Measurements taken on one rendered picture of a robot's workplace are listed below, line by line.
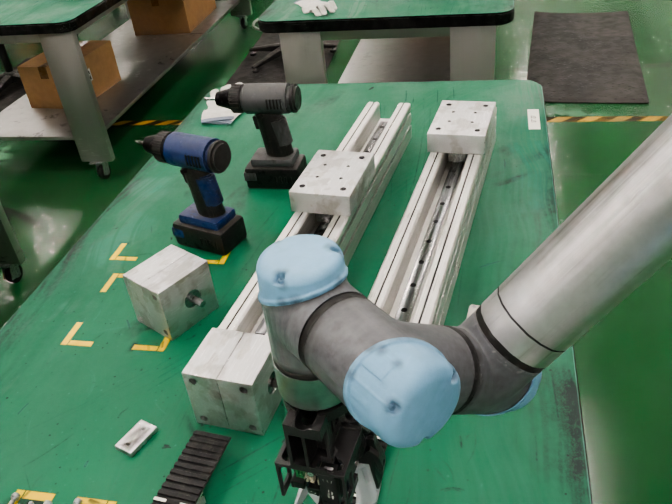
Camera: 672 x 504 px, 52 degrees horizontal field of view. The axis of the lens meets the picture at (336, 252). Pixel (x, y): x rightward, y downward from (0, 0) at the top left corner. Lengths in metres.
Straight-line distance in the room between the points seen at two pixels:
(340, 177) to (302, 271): 0.68
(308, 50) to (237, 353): 1.92
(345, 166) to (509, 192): 0.34
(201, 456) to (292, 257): 0.40
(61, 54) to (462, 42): 1.70
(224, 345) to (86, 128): 2.52
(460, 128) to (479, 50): 1.28
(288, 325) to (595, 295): 0.24
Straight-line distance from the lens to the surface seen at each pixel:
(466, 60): 2.63
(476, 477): 0.87
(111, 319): 1.20
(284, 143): 1.42
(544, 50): 4.44
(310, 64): 2.72
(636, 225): 0.53
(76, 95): 3.31
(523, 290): 0.56
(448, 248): 1.07
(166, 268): 1.10
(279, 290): 0.54
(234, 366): 0.90
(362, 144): 1.48
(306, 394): 0.61
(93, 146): 3.40
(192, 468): 0.88
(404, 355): 0.49
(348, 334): 0.51
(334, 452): 0.68
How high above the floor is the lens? 1.48
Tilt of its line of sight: 35 degrees down
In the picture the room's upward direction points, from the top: 7 degrees counter-clockwise
